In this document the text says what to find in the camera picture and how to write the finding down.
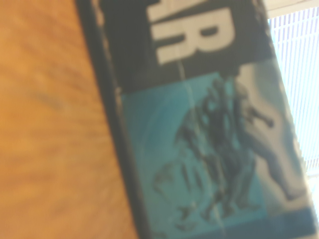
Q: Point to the window blinds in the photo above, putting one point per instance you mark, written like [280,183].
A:
[299,87]

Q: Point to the wooden bookshelf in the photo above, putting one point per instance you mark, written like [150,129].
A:
[49,124]

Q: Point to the blue black paperback book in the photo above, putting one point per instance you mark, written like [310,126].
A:
[199,124]

